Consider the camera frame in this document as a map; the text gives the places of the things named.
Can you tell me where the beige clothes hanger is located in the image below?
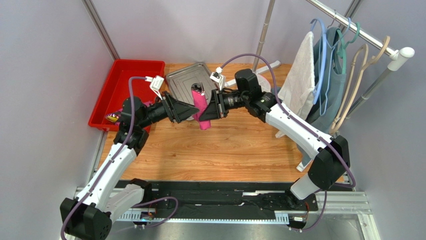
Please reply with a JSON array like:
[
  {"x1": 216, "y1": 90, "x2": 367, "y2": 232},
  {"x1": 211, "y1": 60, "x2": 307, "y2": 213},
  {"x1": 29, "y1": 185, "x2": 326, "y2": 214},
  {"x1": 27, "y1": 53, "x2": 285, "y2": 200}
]
[
  {"x1": 332, "y1": 35, "x2": 391, "y2": 134},
  {"x1": 329, "y1": 44, "x2": 369, "y2": 135}
]

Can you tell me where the green clothes hanger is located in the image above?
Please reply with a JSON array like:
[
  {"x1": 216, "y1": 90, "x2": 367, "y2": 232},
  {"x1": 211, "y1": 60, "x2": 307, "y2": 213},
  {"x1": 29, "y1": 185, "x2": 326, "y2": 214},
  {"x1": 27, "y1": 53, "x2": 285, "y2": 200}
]
[{"x1": 336, "y1": 22, "x2": 361, "y2": 75}]

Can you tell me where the teal hanging garment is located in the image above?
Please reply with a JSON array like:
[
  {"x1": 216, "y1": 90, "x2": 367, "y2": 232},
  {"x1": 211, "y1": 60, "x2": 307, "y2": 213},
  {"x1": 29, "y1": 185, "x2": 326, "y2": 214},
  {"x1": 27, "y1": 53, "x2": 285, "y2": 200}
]
[{"x1": 297, "y1": 27, "x2": 347, "y2": 169}]

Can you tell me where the aluminium rail frame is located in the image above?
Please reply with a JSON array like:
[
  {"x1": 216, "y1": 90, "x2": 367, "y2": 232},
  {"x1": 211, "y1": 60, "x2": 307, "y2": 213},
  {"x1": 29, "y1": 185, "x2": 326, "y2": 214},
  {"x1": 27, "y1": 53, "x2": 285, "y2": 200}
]
[{"x1": 59, "y1": 133, "x2": 382, "y2": 240}]

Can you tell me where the pink and black tool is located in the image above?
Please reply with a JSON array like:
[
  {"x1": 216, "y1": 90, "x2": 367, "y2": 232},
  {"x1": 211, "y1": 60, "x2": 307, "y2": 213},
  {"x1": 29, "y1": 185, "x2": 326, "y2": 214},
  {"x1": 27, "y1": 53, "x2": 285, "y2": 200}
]
[{"x1": 104, "y1": 99, "x2": 157, "y2": 124}]

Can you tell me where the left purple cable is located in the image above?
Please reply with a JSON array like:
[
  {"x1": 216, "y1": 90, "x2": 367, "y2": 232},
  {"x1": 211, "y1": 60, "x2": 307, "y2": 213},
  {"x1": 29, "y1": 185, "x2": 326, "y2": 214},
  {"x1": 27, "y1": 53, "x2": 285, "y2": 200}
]
[{"x1": 59, "y1": 76, "x2": 179, "y2": 240}]

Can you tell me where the magenta paper napkin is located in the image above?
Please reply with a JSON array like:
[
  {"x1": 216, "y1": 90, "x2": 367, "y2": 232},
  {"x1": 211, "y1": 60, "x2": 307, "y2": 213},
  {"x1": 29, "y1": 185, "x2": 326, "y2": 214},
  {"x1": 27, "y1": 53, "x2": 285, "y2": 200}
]
[{"x1": 191, "y1": 90, "x2": 211, "y2": 130}]

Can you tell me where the white round mesh container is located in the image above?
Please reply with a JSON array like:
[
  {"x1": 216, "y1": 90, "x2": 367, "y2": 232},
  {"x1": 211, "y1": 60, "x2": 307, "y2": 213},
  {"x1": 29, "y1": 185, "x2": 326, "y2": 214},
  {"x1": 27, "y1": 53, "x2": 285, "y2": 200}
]
[{"x1": 256, "y1": 74, "x2": 271, "y2": 92}]

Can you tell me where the blue clothes hanger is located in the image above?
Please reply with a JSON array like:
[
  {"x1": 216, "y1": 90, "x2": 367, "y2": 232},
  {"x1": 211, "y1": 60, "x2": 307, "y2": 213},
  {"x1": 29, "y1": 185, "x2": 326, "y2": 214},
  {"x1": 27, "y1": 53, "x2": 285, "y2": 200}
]
[{"x1": 310, "y1": 17, "x2": 345, "y2": 116}]

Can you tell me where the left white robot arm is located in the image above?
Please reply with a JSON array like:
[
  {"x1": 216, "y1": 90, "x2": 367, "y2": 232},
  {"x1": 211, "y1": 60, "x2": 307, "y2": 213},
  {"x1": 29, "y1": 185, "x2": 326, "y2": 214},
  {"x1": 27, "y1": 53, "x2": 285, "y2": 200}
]
[{"x1": 60, "y1": 91, "x2": 199, "y2": 240}]

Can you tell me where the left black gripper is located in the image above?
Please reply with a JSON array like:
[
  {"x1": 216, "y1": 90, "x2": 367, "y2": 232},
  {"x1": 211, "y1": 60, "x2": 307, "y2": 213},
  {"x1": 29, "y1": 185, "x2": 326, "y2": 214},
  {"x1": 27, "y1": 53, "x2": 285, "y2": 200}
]
[{"x1": 138, "y1": 91, "x2": 200, "y2": 129}]

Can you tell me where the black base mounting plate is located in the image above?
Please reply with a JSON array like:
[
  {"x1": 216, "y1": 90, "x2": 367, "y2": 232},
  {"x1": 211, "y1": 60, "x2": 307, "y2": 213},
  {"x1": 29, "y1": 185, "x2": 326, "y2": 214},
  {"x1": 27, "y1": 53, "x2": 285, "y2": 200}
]
[{"x1": 136, "y1": 181, "x2": 322, "y2": 221}]

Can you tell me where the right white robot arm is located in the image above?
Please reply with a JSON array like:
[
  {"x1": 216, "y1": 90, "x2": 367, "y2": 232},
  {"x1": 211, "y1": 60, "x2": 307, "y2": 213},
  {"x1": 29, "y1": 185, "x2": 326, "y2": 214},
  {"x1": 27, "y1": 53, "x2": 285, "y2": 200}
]
[{"x1": 199, "y1": 69, "x2": 350, "y2": 201}]

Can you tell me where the red plastic bin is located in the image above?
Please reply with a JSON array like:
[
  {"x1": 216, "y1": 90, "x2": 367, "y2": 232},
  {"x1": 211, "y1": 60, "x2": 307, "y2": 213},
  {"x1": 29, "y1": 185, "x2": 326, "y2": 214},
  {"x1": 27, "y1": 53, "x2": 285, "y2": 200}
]
[{"x1": 88, "y1": 59, "x2": 166, "y2": 132}]

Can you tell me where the white clothes rack stand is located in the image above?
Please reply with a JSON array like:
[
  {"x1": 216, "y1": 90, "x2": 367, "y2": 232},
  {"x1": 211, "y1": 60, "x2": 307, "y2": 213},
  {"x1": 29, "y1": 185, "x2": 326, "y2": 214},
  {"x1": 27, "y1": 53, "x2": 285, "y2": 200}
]
[{"x1": 223, "y1": 0, "x2": 416, "y2": 173}]

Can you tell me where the stainless steel tray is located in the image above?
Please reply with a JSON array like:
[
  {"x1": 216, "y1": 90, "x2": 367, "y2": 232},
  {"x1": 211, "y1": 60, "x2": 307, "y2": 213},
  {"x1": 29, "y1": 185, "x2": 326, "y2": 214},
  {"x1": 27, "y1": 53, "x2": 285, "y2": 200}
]
[{"x1": 166, "y1": 62, "x2": 217, "y2": 106}]

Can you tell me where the white towel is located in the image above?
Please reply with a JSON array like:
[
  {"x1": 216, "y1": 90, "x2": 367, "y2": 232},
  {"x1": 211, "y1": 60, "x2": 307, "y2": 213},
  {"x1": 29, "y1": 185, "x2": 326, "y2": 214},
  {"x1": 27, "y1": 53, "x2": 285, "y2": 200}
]
[{"x1": 278, "y1": 31, "x2": 315, "y2": 120}]

